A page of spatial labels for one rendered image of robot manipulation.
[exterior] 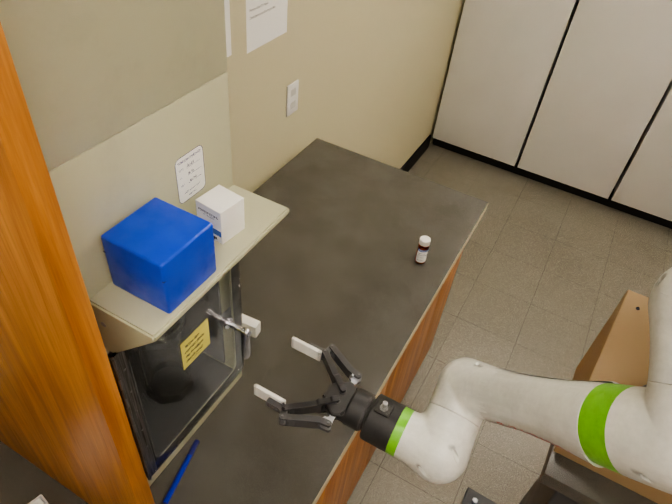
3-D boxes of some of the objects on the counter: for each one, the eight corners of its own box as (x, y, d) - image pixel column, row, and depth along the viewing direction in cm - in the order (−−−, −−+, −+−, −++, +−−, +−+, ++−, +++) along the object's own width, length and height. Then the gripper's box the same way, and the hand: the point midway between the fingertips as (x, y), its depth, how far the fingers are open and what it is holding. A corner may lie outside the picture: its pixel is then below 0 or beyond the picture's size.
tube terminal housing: (57, 430, 119) (-105, 104, 66) (162, 330, 140) (101, 26, 88) (147, 490, 111) (43, 176, 59) (242, 375, 133) (229, 71, 80)
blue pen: (162, 503, 109) (162, 501, 109) (195, 441, 119) (194, 438, 119) (168, 505, 109) (167, 503, 108) (199, 442, 119) (199, 440, 119)
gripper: (398, 357, 111) (307, 312, 117) (339, 458, 94) (236, 399, 100) (392, 378, 116) (305, 334, 122) (335, 478, 99) (237, 421, 106)
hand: (278, 366), depth 111 cm, fingers open, 13 cm apart
